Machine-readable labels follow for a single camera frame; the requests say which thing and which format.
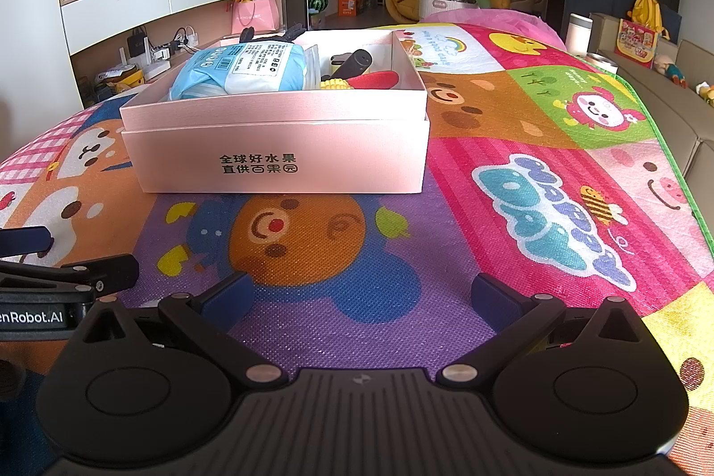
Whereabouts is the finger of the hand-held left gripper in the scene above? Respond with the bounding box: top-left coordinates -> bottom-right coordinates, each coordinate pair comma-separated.
0,254 -> 140,294
0,226 -> 55,257

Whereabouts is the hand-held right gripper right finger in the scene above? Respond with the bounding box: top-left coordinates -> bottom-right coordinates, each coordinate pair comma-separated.
435,273 -> 650,389

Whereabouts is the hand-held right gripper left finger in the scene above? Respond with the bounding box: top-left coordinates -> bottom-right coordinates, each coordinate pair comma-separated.
70,271 -> 285,389

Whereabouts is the pink cardboard box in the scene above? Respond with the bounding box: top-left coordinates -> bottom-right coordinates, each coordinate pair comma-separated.
119,30 -> 432,196

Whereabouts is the blue tissue pack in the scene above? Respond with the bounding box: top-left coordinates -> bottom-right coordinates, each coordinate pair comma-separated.
169,40 -> 309,101

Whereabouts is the red elongated toy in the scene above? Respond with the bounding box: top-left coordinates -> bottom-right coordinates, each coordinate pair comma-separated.
351,70 -> 401,90

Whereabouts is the black plush toy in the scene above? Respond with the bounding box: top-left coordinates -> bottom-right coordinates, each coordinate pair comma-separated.
240,25 -> 307,45

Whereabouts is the black cylinder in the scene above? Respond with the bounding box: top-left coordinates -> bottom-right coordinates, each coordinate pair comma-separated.
330,49 -> 374,79

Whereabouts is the colourful cartoon play mat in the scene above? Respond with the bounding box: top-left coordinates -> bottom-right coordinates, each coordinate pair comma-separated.
0,23 -> 714,476

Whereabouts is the beige sofa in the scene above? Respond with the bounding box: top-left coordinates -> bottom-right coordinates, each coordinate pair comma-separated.
588,10 -> 714,255

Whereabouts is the silver mug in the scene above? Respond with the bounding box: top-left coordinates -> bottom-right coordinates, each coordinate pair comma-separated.
583,52 -> 619,76

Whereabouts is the white canister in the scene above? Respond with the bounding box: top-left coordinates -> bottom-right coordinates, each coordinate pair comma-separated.
565,13 -> 594,54

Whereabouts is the pink cloth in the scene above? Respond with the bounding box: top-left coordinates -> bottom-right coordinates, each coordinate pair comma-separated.
421,8 -> 565,48

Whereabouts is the pink gift bag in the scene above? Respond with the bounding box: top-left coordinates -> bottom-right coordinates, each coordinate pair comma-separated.
231,0 -> 282,37

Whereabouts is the small colourful plush toy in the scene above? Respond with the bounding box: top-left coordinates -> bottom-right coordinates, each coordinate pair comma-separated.
655,55 -> 690,90

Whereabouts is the cartoon printed gift bag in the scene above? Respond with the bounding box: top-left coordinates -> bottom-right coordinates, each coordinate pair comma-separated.
614,17 -> 660,69

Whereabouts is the yellow backpack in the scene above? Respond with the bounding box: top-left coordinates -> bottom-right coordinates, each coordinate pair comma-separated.
627,0 -> 671,40

